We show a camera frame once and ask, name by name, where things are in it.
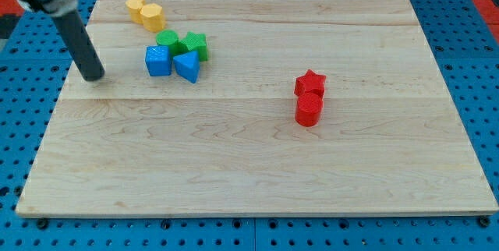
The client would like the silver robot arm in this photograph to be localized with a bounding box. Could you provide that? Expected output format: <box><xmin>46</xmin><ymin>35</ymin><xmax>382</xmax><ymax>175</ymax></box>
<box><xmin>17</xmin><ymin>0</ymin><xmax>104</xmax><ymax>82</ymax></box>

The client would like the yellow hexagon block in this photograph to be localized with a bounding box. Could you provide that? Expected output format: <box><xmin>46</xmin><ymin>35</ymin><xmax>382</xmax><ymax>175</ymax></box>
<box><xmin>140</xmin><ymin>3</ymin><xmax>166</xmax><ymax>33</ymax></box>

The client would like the light wooden board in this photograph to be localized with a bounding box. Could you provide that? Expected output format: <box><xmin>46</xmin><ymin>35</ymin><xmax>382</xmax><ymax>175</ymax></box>
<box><xmin>16</xmin><ymin>0</ymin><xmax>498</xmax><ymax>218</ymax></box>

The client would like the blue triangle block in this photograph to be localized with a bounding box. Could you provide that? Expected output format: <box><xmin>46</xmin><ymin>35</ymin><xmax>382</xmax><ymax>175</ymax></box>
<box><xmin>173</xmin><ymin>51</ymin><xmax>200</xmax><ymax>83</ymax></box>

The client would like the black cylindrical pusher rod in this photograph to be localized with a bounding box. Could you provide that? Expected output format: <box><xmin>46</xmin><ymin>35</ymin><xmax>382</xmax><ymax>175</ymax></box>
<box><xmin>52</xmin><ymin>10</ymin><xmax>105</xmax><ymax>82</ymax></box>

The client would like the yellow heart block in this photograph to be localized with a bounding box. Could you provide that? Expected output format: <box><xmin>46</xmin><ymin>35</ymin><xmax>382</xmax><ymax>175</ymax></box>
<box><xmin>125</xmin><ymin>0</ymin><xmax>146</xmax><ymax>24</ymax></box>

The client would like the blue cube block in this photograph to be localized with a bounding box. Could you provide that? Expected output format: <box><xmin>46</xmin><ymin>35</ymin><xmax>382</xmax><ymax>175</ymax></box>
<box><xmin>145</xmin><ymin>45</ymin><xmax>172</xmax><ymax>76</ymax></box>

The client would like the red cylinder block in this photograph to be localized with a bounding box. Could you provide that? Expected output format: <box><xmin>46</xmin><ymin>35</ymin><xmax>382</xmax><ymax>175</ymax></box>
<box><xmin>295</xmin><ymin>93</ymin><xmax>324</xmax><ymax>127</ymax></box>

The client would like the green cylinder block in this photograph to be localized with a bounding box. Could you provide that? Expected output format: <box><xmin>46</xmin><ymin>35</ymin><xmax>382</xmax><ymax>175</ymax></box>
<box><xmin>156</xmin><ymin>30</ymin><xmax>179</xmax><ymax>56</ymax></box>

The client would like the red star block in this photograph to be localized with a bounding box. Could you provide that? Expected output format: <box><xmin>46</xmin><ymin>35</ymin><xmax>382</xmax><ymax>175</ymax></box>
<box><xmin>294</xmin><ymin>69</ymin><xmax>327</xmax><ymax>98</ymax></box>

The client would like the green star block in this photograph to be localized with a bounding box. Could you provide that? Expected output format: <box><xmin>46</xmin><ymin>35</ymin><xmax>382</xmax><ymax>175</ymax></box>
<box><xmin>179</xmin><ymin>31</ymin><xmax>208</xmax><ymax>62</ymax></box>

